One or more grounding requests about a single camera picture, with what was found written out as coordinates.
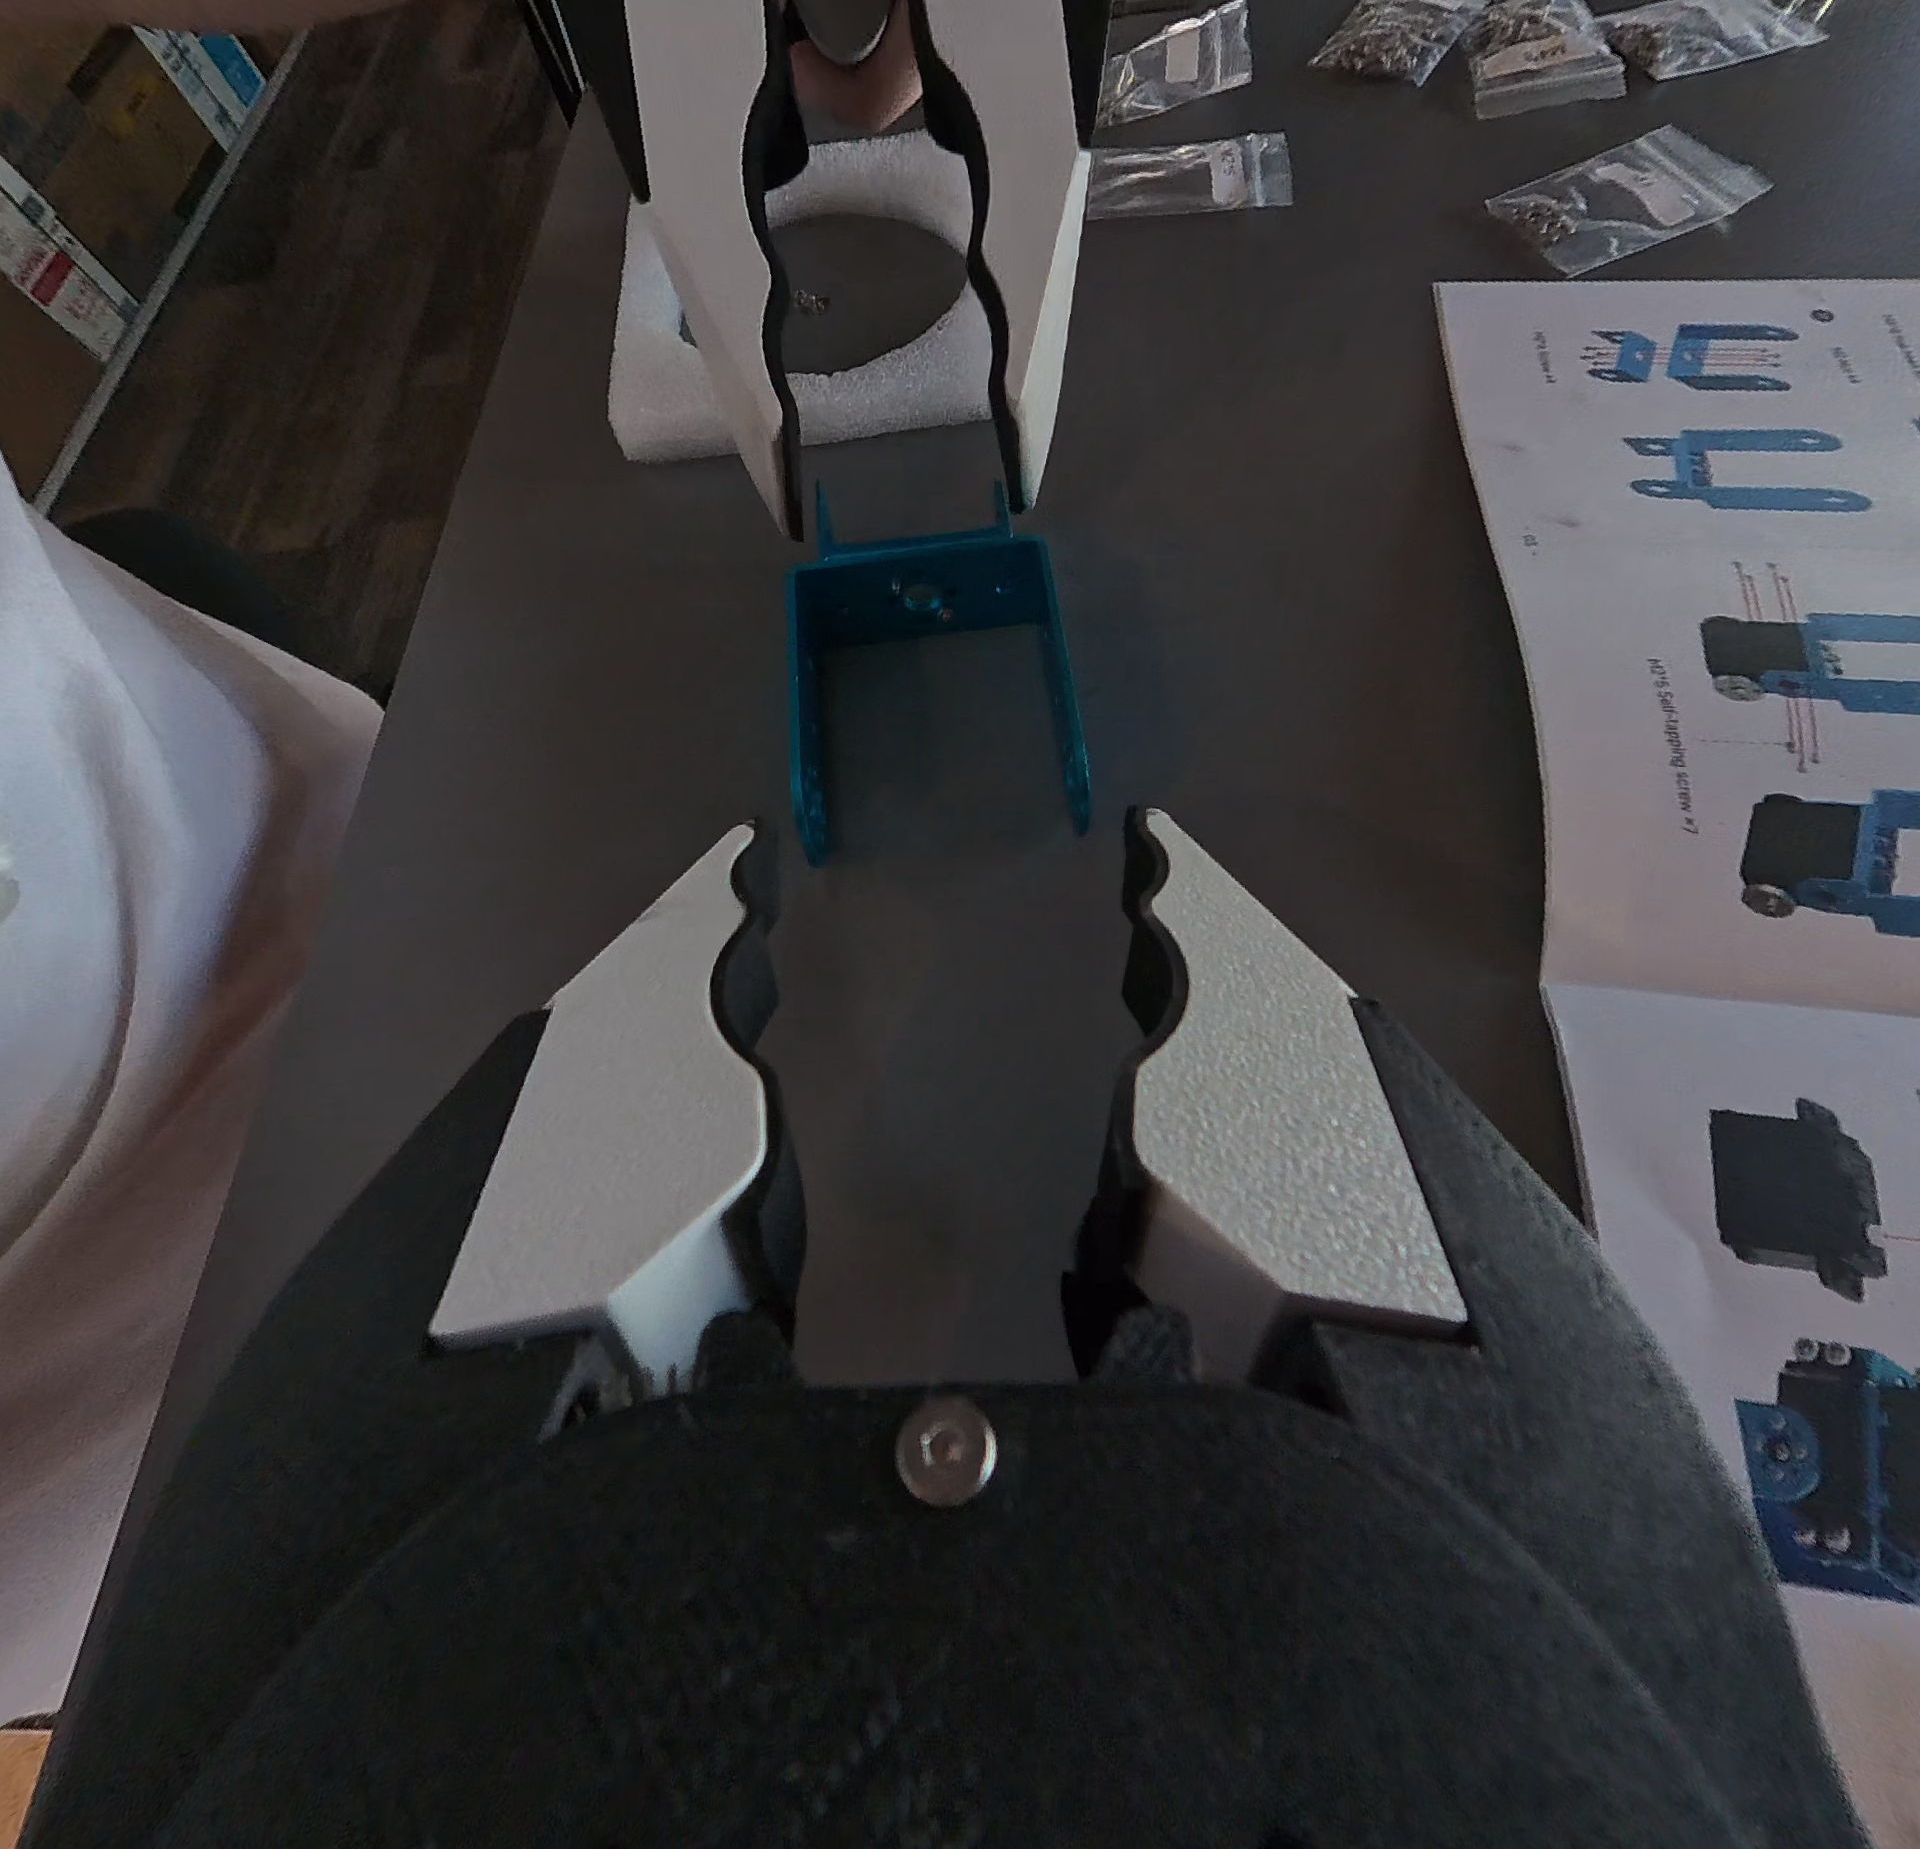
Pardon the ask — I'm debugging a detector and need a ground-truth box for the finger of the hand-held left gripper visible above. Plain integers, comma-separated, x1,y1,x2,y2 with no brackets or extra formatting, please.
613,0,814,543
912,0,1087,516

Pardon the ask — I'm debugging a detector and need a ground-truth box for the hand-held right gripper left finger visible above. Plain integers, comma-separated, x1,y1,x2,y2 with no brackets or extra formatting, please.
425,821,799,1355

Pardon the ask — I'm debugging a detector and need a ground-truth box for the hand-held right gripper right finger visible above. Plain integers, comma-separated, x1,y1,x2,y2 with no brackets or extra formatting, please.
1114,807,1472,1374

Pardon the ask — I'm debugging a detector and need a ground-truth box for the blue metal servo bracket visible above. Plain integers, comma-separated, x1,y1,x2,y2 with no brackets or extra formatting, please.
784,477,1100,871

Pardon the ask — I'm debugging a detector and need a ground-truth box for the dark grey desk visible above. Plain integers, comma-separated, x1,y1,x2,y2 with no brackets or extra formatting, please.
52,0,1920,1730

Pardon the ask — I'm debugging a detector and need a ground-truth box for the person's left hand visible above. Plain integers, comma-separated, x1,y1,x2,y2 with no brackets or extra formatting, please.
792,22,922,133

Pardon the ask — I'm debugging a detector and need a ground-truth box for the white foam block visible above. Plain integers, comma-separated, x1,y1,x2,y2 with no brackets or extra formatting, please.
607,133,1086,467

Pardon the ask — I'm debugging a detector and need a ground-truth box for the white instruction manual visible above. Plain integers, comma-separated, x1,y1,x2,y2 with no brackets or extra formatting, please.
1430,278,1920,1849

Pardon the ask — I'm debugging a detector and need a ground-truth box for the group of small screw bags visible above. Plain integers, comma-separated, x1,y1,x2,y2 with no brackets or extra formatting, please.
1087,0,1898,280

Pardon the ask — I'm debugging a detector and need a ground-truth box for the person's white shirt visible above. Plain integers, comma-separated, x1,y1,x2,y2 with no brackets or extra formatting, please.
0,448,394,1723

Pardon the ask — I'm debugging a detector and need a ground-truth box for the row of printed boxes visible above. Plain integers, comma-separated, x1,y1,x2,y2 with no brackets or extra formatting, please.
0,22,274,364

